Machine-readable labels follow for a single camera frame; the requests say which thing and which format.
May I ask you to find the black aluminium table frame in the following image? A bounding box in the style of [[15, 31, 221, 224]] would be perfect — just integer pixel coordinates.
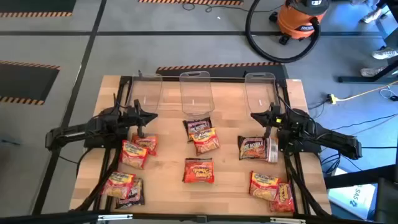
[[74, 75, 330, 218]]

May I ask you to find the black box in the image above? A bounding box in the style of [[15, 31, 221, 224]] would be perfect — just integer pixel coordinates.
[[374, 177, 398, 224]]

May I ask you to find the orange shop vacuum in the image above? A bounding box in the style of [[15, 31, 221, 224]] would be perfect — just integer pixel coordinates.
[[269, 0, 331, 46], [244, 0, 322, 64]]

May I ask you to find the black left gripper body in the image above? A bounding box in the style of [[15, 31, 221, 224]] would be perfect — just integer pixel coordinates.
[[127, 99, 147, 138]]

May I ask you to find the silver metal bracket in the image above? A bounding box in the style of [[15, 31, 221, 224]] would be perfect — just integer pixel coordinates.
[[269, 217, 307, 224], [97, 213, 134, 222]]

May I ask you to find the black Fire Noodle packet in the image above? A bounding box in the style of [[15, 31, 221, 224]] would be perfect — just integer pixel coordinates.
[[114, 178, 146, 210], [182, 116, 213, 143], [238, 135, 269, 162]]

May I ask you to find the black hazard-striped floor mat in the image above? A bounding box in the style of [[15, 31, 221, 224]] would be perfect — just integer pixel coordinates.
[[155, 61, 289, 80], [0, 0, 77, 18], [138, 0, 244, 6], [0, 60, 60, 106]]

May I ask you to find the black crossbar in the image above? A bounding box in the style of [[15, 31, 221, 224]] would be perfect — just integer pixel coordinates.
[[0, 210, 386, 224]]

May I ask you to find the person's shoe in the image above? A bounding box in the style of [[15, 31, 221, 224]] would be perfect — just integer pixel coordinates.
[[360, 66, 386, 78], [360, 8, 382, 24], [371, 46, 398, 60]]

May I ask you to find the black desk base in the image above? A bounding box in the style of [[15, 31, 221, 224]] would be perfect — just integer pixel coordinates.
[[338, 58, 398, 84]]

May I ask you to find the black beam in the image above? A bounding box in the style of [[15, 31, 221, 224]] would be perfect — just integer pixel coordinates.
[[324, 164, 398, 190]]

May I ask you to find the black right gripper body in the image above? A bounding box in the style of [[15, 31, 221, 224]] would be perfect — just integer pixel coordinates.
[[263, 104, 282, 138]]

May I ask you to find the yellow extension cord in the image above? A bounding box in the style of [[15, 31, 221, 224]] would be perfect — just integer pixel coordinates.
[[328, 80, 398, 105]]

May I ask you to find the red Saucy Noods packet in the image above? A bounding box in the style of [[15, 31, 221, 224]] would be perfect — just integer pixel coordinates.
[[182, 157, 215, 184], [266, 136, 279, 164], [131, 133, 159, 156], [269, 181, 295, 213]]

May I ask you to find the yellow Maruchan ramen packet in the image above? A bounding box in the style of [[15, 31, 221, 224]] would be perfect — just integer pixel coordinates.
[[189, 127, 221, 156], [248, 170, 280, 202], [101, 170, 137, 200], [119, 139, 149, 170]]

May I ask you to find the clear plastic bin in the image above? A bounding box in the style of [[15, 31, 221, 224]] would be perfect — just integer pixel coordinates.
[[129, 73, 163, 113], [244, 72, 277, 118], [179, 70, 215, 116]]

